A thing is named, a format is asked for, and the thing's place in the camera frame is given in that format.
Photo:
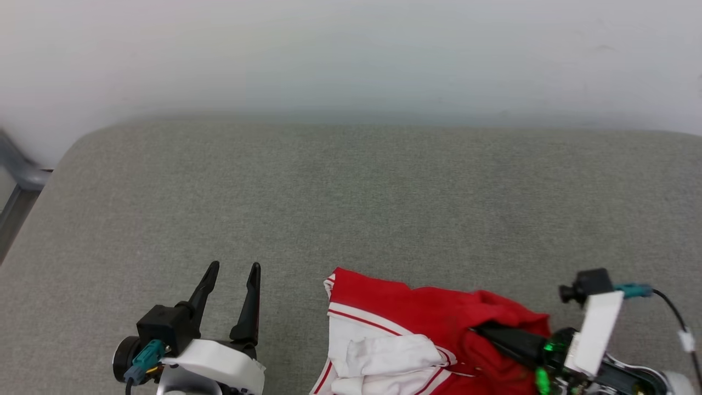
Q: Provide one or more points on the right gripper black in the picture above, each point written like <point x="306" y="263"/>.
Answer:
<point x="554" y="362"/>

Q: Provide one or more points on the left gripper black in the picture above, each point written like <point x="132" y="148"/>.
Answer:
<point x="124" y="359"/>

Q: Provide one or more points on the red Bulls 23 jersey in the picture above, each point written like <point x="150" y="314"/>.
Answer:
<point x="428" y="318"/>

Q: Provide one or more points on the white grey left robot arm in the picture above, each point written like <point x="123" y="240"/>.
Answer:
<point x="181" y="385"/>

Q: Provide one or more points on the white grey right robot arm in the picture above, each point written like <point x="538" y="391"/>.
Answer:
<point x="636" y="382"/>

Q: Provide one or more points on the grey fabric sofa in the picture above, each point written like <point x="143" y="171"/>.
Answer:
<point x="351" y="208"/>

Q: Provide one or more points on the grey metal frame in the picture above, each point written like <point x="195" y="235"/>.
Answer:
<point x="24" y="175"/>

